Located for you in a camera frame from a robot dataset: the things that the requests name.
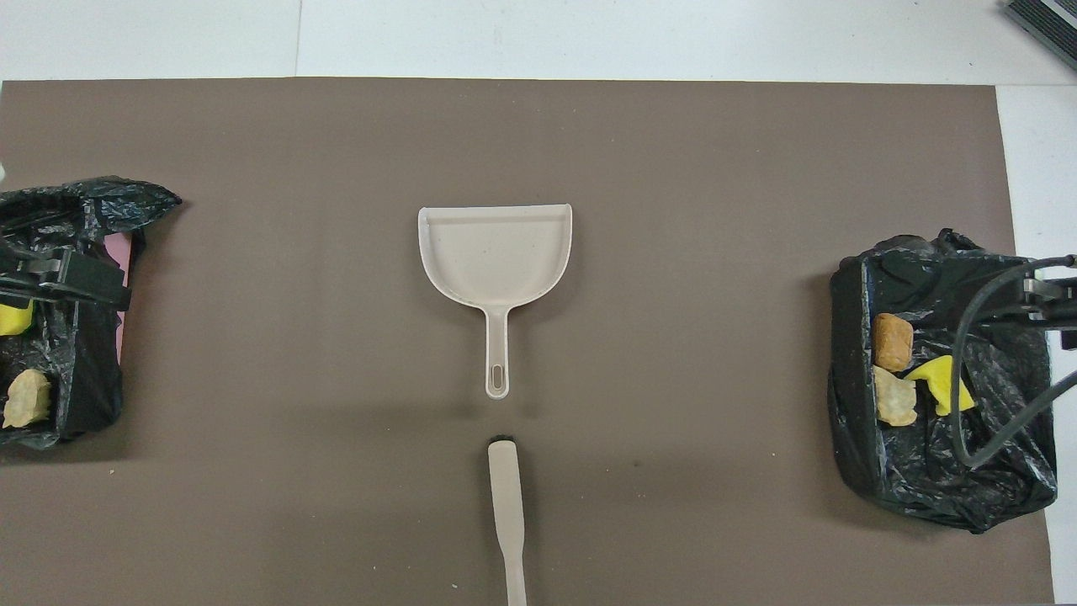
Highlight brown oval bread roll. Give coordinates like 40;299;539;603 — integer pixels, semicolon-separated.
872;313;915;374

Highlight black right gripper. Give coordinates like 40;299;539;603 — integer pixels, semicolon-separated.
1022;276;1077;327

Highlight large green yellow sponge piece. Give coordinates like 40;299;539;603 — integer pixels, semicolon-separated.
905;355;977;417

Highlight torn orange crust bread piece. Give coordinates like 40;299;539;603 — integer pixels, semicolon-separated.
872;365;919;428

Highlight brown table mat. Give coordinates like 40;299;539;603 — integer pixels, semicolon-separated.
0;77;1054;606

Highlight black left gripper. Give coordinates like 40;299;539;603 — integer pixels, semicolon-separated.
0;246;134;311

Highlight grey ribbed object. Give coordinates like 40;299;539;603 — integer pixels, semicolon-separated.
1003;0;1077;72

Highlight beige plastic dustpan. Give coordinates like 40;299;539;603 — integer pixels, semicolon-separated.
417;204;574;400

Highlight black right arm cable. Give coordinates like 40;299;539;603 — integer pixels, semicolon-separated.
952;254;1077;469

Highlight pale bread piece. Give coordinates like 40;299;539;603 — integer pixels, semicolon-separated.
3;369;53;430

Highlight small green yellow sponge piece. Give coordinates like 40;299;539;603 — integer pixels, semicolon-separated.
0;299;34;338

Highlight black bag lined pink bin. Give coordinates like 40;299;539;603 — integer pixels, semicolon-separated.
0;175;183;451

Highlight beige hand brush black bristles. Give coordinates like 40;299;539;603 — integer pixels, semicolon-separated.
487;435;528;606

